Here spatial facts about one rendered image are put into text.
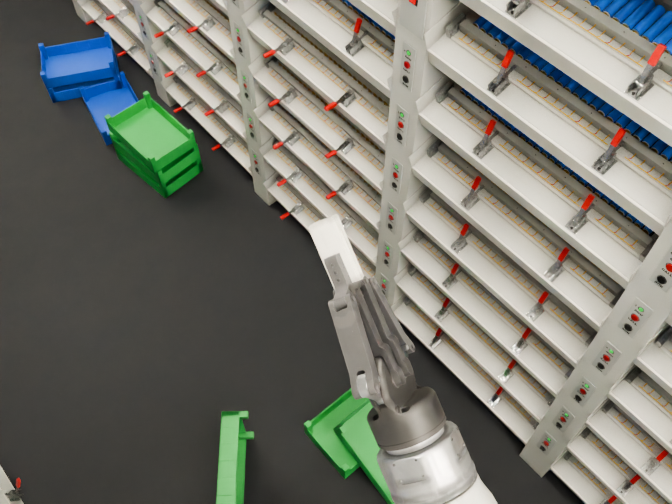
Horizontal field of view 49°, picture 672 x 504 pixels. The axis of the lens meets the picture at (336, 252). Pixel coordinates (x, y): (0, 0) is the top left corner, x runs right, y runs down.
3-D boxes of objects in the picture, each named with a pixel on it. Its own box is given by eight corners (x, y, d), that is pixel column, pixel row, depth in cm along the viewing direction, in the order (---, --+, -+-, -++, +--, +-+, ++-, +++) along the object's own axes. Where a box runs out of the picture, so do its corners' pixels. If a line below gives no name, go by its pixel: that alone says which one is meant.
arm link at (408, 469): (466, 501, 70) (442, 444, 69) (382, 518, 74) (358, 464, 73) (485, 456, 78) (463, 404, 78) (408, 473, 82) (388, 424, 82)
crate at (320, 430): (344, 479, 233) (345, 472, 227) (304, 432, 242) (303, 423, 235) (414, 420, 244) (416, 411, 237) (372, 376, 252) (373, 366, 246)
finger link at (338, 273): (347, 303, 74) (335, 312, 72) (327, 257, 74) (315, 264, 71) (359, 299, 74) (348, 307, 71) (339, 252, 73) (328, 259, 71)
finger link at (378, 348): (373, 390, 76) (369, 396, 74) (329, 290, 75) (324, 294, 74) (407, 380, 74) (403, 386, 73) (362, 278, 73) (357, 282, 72)
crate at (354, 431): (437, 466, 236) (447, 466, 228) (390, 508, 228) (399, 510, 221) (380, 389, 237) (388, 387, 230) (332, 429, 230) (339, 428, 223)
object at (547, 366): (556, 398, 201) (559, 388, 188) (402, 255, 226) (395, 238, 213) (608, 346, 203) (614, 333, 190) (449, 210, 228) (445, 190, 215)
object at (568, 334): (575, 368, 185) (579, 355, 172) (407, 218, 210) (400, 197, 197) (632, 312, 186) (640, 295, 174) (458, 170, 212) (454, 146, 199)
